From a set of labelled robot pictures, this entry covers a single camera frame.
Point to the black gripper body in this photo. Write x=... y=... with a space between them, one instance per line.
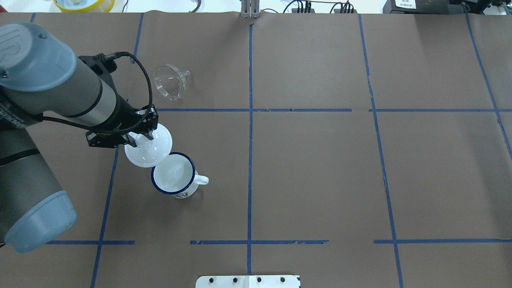
x=124 y=116

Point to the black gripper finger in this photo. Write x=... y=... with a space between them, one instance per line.
x=129 y=140
x=150 y=135

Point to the clear glass funnel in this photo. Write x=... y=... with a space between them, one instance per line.
x=171 y=81

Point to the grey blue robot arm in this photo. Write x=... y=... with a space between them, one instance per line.
x=43 y=80

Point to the white enamel mug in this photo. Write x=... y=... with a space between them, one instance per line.
x=177 y=176

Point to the yellow rimmed bowl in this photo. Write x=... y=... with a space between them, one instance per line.
x=84 y=6

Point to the brown paper table cover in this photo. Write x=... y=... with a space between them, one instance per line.
x=351 y=150

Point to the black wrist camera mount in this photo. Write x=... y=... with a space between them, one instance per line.
x=102 y=65

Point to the aluminium frame post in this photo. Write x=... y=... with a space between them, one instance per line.
x=250 y=9

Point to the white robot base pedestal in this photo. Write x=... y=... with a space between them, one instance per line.
x=249 y=281

